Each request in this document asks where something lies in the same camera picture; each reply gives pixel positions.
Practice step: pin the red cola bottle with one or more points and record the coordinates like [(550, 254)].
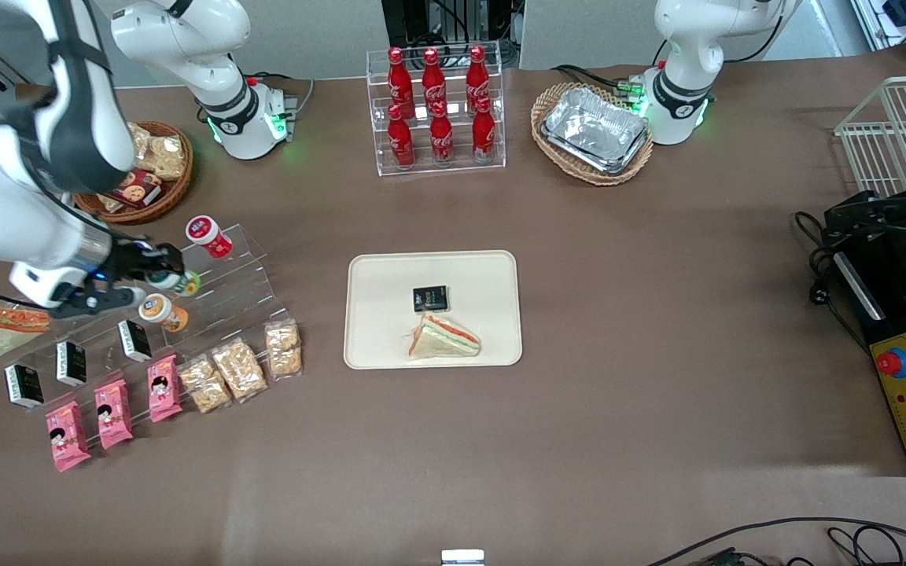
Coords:
[(401, 140), (398, 79), (441, 137), (433, 79), (484, 134), (477, 75)]

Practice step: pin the small black box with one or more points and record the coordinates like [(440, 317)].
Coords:
[(134, 340), (23, 386), (430, 298), (71, 362)]

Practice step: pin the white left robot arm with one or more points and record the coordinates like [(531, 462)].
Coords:
[(685, 71)]

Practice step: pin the clear bag of rice crisps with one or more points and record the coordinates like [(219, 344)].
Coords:
[(204, 384), (283, 348), (239, 369)]

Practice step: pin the clear bag of biscuits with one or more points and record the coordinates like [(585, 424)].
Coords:
[(163, 156)]

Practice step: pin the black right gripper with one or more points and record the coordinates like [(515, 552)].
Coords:
[(127, 262)]

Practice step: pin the light wicker basket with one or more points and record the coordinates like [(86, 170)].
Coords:
[(551, 102)]

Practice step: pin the aluminium frame shelf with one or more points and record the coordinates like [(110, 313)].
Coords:
[(905, 23)]

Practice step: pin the green gum bottle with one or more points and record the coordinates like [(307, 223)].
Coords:
[(187, 283)]

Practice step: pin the pink snack pack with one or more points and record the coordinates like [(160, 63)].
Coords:
[(163, 391), (67, 436), (113, 414)]

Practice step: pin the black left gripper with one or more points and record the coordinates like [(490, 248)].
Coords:
[(896, 206)]

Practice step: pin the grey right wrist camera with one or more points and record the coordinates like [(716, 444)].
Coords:
[(99, 301)]

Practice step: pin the red gum bottle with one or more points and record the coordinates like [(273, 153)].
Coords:
[(209, 236)]

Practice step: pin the aluminium foil tray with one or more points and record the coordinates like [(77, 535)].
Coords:
[(594, 126), (614, 167)]

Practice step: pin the red cookie box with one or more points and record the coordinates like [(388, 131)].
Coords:
[(137, 190)]

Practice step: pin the clear acrylic tiered display stand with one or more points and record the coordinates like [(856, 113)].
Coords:
[(248, 275)]

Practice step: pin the black equipment rack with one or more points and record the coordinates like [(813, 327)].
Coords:
[(414, 20)]

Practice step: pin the clear acrylic bottle rack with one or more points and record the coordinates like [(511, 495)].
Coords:
[(457, 167)]

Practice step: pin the dark brown wicker basket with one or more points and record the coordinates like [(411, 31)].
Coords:
[(174, 192)]

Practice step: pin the beige plastic tray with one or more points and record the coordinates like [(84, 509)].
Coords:
[(390, 314)]

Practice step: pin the small white metal block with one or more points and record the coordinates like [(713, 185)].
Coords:
[(462, 557)]

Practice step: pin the orange gum bottle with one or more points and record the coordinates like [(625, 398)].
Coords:
[(162, 312)]

